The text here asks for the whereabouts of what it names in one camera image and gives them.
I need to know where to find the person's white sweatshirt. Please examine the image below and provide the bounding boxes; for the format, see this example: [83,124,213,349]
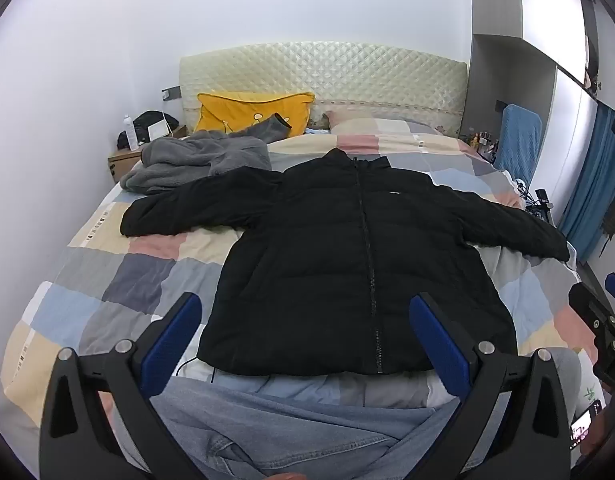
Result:
[551,347,604,413]

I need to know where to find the cluster of small bottles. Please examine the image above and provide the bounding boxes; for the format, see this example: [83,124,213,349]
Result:
[460,129,499,162]

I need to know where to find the grey built-in wardrobe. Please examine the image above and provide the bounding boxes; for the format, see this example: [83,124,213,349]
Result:
[467,0,615,261]

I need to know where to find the black puffer jacket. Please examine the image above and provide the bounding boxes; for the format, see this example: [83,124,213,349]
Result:
[120,149,571,377]

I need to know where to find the black bag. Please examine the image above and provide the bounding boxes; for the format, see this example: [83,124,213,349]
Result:
[117,110,181,150]

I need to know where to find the grey fleece garment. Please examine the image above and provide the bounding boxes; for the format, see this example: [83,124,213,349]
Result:
[121,114,292,196]

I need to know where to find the cream quilted headboard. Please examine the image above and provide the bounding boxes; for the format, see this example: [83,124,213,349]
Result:
[178,41,469,137]

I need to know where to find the smartphone with lit screen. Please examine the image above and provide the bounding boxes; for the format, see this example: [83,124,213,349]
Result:
[569,400,604,455]

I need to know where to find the blue curtain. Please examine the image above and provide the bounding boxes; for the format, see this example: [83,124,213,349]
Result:
[557,102,615,264]

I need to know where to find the thin black cable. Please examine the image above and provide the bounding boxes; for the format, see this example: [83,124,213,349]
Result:
[174,354,219,379]

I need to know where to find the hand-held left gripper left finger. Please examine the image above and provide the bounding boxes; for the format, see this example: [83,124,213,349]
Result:
[38,291,203,480]

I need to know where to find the wooden nightstand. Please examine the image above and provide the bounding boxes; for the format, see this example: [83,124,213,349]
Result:
[107,125,189,184]

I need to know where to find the pink pillow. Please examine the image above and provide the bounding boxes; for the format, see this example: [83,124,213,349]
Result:
[322,109,375,128]

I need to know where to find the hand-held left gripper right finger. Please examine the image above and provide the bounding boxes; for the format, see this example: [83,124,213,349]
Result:
[409,292,573,480]

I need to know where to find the white bottle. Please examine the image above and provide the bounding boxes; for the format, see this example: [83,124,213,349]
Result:
[123,114,139,152]

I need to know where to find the person's blue jeans legs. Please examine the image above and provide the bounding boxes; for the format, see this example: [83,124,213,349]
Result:
[100,374,491,480]

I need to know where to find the checked pastel duvet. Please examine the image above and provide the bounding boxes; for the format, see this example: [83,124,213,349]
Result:
[0,117,584,463]

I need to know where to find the white flat box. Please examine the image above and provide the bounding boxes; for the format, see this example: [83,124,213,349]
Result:
[146,120,171,144]

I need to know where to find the yellow pillow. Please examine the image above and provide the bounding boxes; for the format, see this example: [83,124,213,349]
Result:
[193,92,315,137]

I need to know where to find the chair with blue towel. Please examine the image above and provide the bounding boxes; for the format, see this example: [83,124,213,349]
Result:
[493,104,543,187]

